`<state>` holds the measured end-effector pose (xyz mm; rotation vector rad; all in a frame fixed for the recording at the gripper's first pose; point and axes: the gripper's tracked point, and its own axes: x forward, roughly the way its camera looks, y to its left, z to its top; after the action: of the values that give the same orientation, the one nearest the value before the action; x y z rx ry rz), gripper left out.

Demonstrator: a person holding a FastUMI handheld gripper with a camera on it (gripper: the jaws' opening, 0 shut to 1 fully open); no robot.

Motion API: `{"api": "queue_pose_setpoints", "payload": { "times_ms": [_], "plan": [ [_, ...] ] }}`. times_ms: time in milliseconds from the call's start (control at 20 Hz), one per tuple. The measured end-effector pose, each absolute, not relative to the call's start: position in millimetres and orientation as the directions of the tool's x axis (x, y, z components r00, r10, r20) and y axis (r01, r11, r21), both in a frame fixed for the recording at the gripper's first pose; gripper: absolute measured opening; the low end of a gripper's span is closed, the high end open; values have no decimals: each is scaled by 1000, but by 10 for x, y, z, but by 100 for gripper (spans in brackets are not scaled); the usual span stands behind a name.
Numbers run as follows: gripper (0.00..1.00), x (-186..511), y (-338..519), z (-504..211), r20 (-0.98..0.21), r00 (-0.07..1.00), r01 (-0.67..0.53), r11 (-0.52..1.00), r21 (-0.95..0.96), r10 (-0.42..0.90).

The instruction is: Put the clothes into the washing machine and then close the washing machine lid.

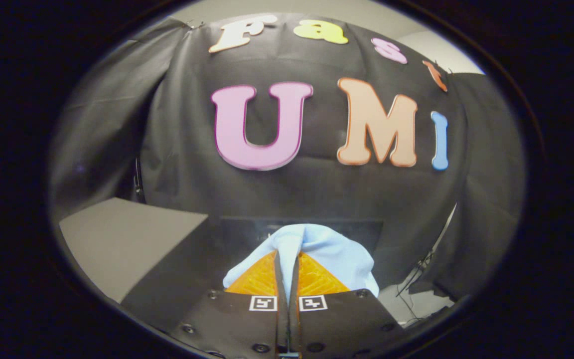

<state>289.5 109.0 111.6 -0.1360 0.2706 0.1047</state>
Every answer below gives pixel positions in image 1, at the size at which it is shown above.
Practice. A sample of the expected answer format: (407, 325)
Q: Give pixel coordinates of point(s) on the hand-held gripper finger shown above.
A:
(294, 319)
(282, 319)

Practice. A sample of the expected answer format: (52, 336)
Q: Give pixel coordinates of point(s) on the light blue garment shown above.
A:
(337, 257)

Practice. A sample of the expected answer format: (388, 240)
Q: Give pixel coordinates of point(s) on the black backdrop cloth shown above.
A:
(317, 194)

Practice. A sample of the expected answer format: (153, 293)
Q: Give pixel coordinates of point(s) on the thin black stand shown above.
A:
(429, 257)

